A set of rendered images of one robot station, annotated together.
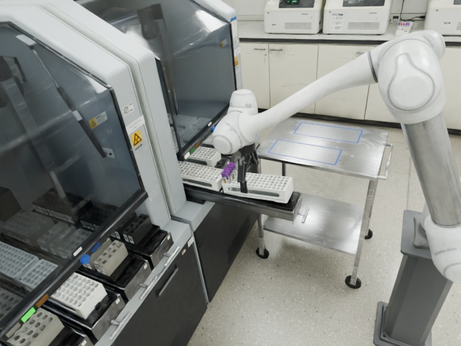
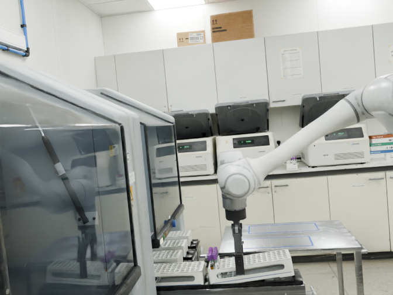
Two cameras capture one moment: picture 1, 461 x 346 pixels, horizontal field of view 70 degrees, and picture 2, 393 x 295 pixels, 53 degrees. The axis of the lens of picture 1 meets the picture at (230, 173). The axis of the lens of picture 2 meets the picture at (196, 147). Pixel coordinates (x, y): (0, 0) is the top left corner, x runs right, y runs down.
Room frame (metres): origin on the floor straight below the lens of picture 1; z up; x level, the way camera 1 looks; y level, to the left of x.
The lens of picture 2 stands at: (-0.09, 0.57, 1.38)
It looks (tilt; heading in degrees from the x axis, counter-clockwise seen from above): 3 degrees down; 338
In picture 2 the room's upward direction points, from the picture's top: 5 degrees counter-clockwise
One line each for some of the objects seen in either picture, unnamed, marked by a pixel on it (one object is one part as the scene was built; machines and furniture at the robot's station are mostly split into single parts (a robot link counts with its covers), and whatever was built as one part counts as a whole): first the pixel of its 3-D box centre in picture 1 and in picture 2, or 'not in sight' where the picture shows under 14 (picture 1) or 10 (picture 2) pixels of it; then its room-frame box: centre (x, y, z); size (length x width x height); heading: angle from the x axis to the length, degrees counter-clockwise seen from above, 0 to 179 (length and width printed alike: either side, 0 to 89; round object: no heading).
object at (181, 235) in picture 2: not in sight; (161, 240); (1.75, 0.04, 0.83); 0.30 x 0.10 x 0.06; 61
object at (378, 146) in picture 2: not in sight; (380, 146); (2.87, -2.67, 1.01); 0.23 x 0.12 x 0.08; 60
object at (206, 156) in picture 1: (191, 155); (145, 263); (1.48, 0.19, 0.83); 0.30 x 0.10 x 0.06; 61
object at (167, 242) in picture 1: (101, 228); not in sight; (1.06, 0.58, 0.78); 0.73 x 0.14 x 0.09; 61
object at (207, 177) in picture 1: (195, 176); (164, 275); (1.30, 0.17, 0.83); 0.30 x 0.10 x 0.06; 61
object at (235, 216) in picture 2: (246, 150); (236, 220); (1.16, -0.08, 1.02); 0.08 x 0.07 x 0.09; 151
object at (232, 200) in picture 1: (230, 191); (213, 288); (1.21, 0.01, 0.78); 0.73 x 0.14 x 0.09; 61
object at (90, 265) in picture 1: (99, 254); not in sight; (0.85, 0.51, 0.85); 0.12 x 0.02 x 0.06; 151
